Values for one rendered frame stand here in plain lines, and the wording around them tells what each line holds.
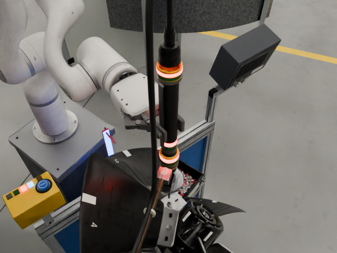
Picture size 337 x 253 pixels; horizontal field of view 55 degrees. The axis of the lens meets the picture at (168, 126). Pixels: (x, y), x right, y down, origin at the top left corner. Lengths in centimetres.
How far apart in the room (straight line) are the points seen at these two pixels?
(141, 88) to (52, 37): 22
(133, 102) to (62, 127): 77
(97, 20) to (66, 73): 197
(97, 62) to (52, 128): 68
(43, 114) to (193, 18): 161
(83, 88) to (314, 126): 238
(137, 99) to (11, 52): 56
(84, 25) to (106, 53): 190
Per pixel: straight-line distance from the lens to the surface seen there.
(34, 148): 142
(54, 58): 75
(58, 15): 76
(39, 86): 126
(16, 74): 116
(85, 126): 143
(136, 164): 102
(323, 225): 242
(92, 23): 268
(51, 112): 132
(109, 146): 116
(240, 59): 132
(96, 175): 71
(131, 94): 67
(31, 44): 119
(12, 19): 108
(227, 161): 248
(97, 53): 77
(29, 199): 116
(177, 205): 93
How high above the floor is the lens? 202
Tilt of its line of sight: 50 degrees down
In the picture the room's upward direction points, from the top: straight up
